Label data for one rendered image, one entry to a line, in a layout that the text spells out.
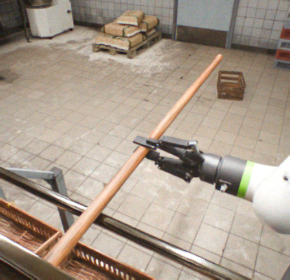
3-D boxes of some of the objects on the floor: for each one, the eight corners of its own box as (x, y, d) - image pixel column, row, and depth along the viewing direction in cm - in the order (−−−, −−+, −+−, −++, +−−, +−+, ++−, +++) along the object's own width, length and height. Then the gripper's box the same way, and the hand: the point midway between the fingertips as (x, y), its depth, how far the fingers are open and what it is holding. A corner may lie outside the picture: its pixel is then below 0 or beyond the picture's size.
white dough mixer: (45, 43, 525) (29, -38, 447) (24, 38, 547) (4, -39, 469) (76, 30, 591) (66, -42, 513) (55, 27, 613) (43, -42, 535)
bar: (189, 424, 116) (259, 300, 46) (-13, 283, 163) (-130, 116, 93) (210, 345, 138) (279, 181, 68) (26, 241, 185) (-44, 81, 115)
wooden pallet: (132, 59, 454) (131, 50, 446) (92, 51, 484) (91, 43, 475) (162, 39, 540) (162, 32, 531) (126, 34, 569) (126, 26, 561)
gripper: (220, 155, 62) (127, 127, 70) (210, 202, 71) (129, 173, 80) (228, 137, 67) (141, 113, 76) (217, 183, 76) (141, 157, 85)
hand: (146, 148), depth 77 cm, fingers closed on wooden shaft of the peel, 3 cm apart
